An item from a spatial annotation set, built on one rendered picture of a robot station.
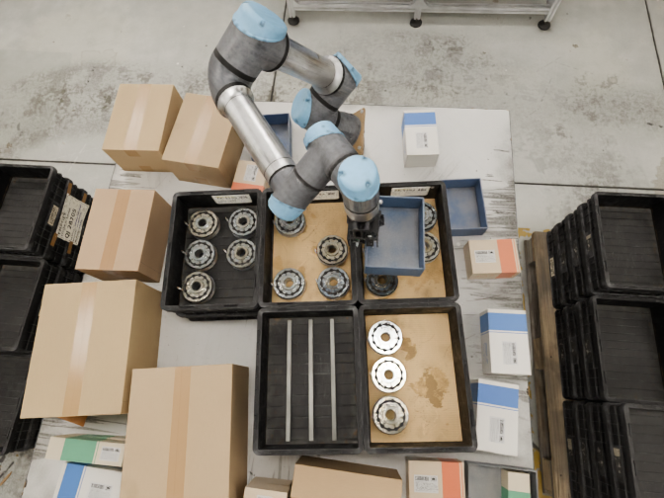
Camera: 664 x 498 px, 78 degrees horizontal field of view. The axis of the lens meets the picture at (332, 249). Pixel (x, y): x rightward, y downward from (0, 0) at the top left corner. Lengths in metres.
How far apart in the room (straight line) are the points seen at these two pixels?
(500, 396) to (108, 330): 1.21
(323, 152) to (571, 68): 2.51
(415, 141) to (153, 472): 1.36
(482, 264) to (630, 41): 2.30
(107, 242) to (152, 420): 0.62
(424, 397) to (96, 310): 1.04
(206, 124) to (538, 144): 1.90
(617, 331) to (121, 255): 1.93
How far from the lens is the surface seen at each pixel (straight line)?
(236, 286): 1.40
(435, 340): 1.34
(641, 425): 1.94
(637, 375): 2.08
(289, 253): 1.39
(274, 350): 1.33
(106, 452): 1.52
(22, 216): 2.35
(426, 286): 1.36
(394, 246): 1.13
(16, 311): 2.34
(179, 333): 1.57
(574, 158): 2.79
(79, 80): 3.41
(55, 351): 1.53
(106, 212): 1.64
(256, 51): 1.07
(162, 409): 1.35
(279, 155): 0.92
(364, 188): 0.74
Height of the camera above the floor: 2.13
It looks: 71 degrees down
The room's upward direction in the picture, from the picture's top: 9 degrees counter-clockwise
